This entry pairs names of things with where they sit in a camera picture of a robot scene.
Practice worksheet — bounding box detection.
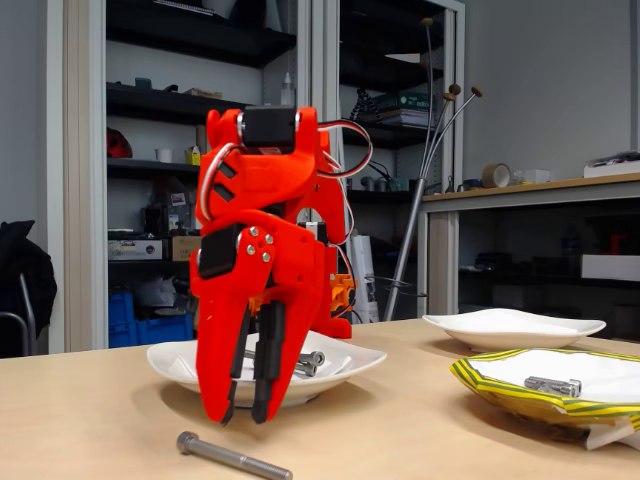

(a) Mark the grey wood-topped workbench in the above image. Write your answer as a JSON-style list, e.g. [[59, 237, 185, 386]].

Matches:
[[422, 172, 640, 346]]

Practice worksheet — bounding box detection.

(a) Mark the brown tape roll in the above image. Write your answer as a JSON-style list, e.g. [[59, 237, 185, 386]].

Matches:
[[481, 162, 513, 189]]

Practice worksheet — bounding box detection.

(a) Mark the metal tube chair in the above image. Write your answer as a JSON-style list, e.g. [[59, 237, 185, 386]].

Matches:
[[0, 272, 39, 357]]

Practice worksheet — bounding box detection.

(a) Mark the long brown cardboard box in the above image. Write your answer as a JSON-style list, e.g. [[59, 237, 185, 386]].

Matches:
[[171, 235, 202, 263]]

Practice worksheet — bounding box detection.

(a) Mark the black jacket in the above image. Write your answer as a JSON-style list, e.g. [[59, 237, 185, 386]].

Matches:
[[0, 219, 59, 359]]

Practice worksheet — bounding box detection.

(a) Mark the small blue plastic crate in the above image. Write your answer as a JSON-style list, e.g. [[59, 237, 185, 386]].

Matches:
[[108, 292, 136, 326]]

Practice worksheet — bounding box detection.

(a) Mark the white square porcelain plate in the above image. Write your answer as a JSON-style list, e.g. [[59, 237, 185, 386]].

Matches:
[[422, 307, 608, 354], [146, 327, 388, 410]]

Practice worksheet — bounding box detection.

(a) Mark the black red servo cable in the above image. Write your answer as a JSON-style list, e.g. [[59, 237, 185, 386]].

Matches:
[[316, 119, 374, 180]]

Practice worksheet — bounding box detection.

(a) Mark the red black helmet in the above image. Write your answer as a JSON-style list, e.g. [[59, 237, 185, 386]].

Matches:
[[106, 127, 134, 160]]

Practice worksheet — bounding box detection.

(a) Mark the white red servo cable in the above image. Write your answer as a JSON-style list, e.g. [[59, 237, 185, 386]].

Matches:
[[199, 142, 247, 222], [323, 151, 356, 247]]

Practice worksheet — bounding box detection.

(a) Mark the stack of books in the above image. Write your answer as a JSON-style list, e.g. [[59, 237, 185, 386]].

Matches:
[[372, 91, 432, 127]]

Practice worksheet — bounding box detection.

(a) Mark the small grey printed box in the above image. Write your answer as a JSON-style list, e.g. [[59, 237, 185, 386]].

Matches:
[[107, 239, 165, 262]]

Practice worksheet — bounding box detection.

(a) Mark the silver coat stand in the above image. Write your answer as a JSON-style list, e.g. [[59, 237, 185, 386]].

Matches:
[[382, 17, 485, 322]]

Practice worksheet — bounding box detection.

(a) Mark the white oblong box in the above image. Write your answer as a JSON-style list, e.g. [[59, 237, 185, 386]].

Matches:
[[580, 254, 640, 282]]

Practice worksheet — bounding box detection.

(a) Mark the white crumpled paper sheet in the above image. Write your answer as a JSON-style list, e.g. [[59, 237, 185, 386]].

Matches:
[[469, 349, 640, 451]]

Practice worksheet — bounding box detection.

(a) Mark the wide blue plastic crate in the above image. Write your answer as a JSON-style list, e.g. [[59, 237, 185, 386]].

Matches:
[[108, 313, 195, 350]]

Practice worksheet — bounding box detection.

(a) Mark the grey open shelf cabinet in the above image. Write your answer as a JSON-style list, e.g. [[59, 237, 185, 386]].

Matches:
[[47, 0, 314, 354], [309, 0, 466, 321]]

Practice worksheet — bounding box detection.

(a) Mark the yellow striped octagonal paper tray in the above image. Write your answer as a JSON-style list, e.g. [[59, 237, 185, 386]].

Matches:
[[449, 348, 640, 434]]

